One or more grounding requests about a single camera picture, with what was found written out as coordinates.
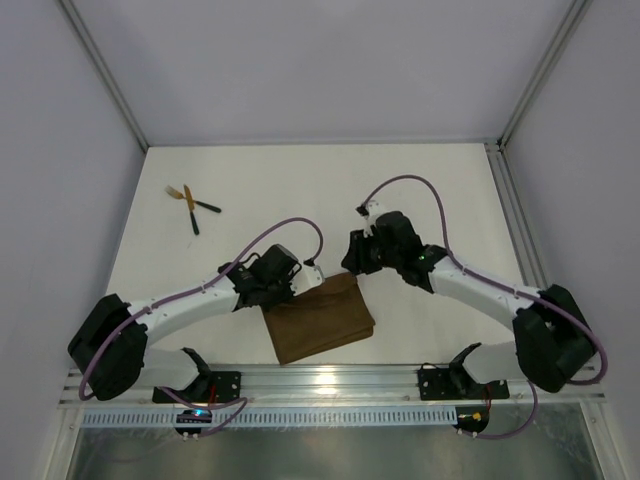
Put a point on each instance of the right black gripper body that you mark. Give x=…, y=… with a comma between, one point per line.
x=357, y=255

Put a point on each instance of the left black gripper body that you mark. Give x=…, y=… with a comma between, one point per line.
x=279, y=295

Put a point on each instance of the brown cloth napkin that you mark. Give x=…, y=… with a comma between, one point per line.
x=322, y=319

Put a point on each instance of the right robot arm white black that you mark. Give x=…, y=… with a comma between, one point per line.
x=550, y=343

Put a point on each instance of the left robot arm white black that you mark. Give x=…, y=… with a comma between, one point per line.
x=115, y=347

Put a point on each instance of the left black controller board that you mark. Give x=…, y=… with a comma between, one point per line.
x=192, y=423

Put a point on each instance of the black controller board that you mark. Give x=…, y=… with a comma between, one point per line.
x=192, y=423
x=471, y=421

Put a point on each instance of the right black controller board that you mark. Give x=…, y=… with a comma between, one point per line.
x=471, y=421

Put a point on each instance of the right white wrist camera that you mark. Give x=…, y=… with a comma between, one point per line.
x=371, y=211

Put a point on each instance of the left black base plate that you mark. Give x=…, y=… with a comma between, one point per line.
x=212, y=387

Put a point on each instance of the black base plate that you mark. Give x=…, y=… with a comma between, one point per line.
x=440, y=382
x=212, y=387

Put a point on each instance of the gold knife green handle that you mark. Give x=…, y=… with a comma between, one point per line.
x=191, y=206

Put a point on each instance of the front aluminium rail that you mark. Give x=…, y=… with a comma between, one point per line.
x=336, y=385

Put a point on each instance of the aluminium rail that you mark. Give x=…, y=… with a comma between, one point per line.
x=528, y=257
x=336, y=385

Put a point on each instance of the gold fork green handle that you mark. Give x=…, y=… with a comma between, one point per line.
x=176, y=194

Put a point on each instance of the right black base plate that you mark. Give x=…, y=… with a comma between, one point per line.
x=440, y=382

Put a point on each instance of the right aluminium rail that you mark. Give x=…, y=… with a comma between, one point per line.
x=528, y=257

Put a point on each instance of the grey slotted cable duct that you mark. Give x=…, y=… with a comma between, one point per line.
x=274, y=417

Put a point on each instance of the right aluminium frame post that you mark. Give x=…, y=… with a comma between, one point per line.
x=543, y=69

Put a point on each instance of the aluminium frame post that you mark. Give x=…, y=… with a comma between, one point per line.
x=91, y=49
x=543, y=69

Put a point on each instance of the left aluminium frame post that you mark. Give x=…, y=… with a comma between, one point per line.
x=91, y=49

